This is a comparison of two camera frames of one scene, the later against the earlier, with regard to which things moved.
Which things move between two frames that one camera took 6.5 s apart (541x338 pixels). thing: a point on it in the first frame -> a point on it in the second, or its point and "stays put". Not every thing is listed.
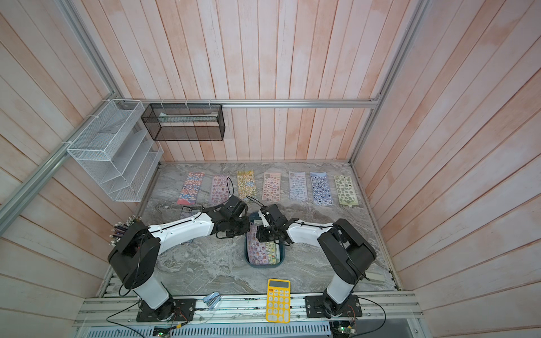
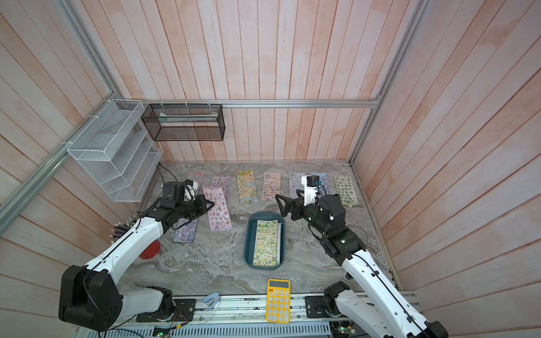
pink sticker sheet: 220,189 stays put
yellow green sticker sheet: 246,185 stays put
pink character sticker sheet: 267,253 -> 219,214
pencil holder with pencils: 122,232 stays put
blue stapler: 212,300 stays put
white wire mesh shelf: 117,149 stays put
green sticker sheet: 346,190 stays put
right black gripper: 260,232 -> 299,210
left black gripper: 244,230 -> 202,201
